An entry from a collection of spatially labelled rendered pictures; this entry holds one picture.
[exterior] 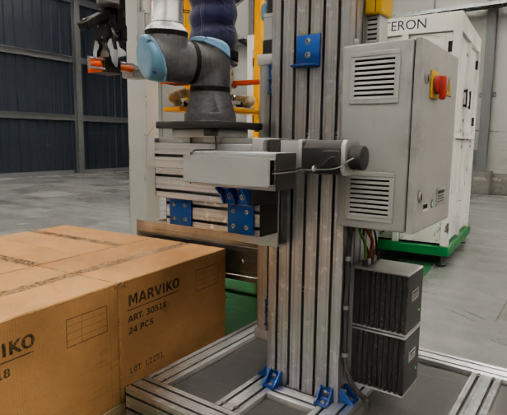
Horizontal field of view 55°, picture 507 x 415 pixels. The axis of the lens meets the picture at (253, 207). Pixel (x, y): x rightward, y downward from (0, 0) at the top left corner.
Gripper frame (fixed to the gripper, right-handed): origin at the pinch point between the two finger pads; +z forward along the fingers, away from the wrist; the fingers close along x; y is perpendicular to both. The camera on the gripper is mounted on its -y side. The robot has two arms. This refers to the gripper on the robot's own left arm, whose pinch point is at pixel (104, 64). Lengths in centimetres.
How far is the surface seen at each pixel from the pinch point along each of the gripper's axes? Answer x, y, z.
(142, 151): 102, 111, 34
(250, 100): -10, 74, 7
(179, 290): -21, 13, 80
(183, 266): -21, 15, 71
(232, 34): -9, 61, -19
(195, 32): 3, 51, -20
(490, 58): 30, 916, -128
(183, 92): 1.8, 41.9, 5.9
